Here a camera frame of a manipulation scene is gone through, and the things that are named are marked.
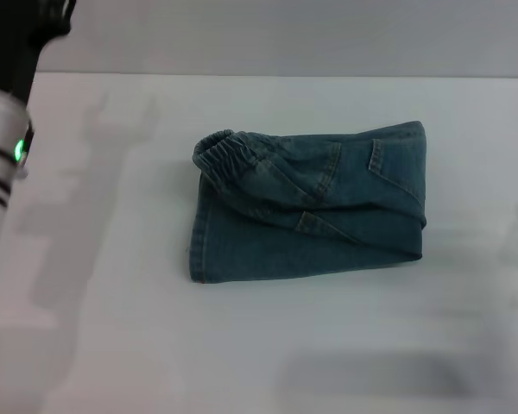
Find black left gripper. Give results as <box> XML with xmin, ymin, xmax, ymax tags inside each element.
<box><xmin>0</xmin><ymin>0</ymin><xmax>78</xmax><ymax>107</ymax></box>

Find blue denim shorts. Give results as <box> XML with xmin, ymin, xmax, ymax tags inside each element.
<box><xmin>185</xmin><ymin>120</ymin><xmax>428</xmax><ymax>285</ymax></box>

